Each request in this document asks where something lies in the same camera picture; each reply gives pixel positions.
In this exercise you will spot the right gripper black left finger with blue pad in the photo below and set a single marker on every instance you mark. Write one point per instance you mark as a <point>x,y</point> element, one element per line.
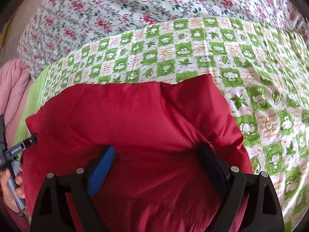
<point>64,203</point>

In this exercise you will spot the pink floral quilt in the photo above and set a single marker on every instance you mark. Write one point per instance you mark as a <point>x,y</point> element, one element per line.
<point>59,26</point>

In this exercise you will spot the green white patterned bedsheet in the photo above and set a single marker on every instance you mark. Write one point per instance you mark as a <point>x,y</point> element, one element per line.
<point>261,71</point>

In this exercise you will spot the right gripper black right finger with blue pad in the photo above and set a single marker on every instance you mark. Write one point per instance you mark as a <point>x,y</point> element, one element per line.
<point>262,208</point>

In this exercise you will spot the person's left hand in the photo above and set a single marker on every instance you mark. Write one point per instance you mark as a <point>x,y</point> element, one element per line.
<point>7,194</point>

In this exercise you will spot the pink cloth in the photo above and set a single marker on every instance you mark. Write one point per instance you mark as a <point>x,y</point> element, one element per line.
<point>15,85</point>

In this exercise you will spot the red puffy jacket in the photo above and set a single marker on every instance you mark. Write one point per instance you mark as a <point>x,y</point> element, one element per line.
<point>156,182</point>

